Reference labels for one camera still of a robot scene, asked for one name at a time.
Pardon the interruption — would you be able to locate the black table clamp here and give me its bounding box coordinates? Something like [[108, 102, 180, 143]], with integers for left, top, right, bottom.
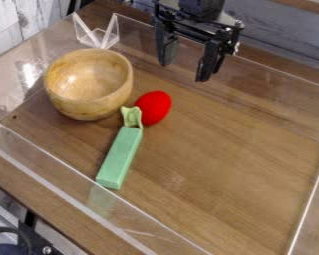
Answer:
[[18, 211, 64, 255]]

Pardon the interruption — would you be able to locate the black cable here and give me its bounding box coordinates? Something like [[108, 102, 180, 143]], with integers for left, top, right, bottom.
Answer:
[[0, 226, 34, 255]]

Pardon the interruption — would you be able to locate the clear acrylic tray wall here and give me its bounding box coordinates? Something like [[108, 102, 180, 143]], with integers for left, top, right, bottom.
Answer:
[[0, 15, 319, 255]]

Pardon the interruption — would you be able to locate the red strawberry toy with leaf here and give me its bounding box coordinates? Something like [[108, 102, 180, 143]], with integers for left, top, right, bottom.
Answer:
[[121, 91, 172, 128]]

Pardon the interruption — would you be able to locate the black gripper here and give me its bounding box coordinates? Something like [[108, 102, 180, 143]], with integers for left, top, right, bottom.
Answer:
[[153, 0, 244, 82]]

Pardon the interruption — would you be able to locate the clear acrylic corner bracket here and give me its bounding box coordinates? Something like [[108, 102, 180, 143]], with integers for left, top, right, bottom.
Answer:
[[72, 13, 120, 49]]

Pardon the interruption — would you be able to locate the wooden bowl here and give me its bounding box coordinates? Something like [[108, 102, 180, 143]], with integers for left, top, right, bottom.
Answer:
[[44, 49, 133, 121]]

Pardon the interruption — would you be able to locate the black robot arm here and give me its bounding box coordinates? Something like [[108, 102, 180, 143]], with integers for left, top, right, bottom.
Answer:
[[152, 0, 244, 82]]

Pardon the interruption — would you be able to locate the green rectangular block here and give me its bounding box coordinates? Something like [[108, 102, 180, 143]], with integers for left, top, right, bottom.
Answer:
[[96, 126, 143, 190]]

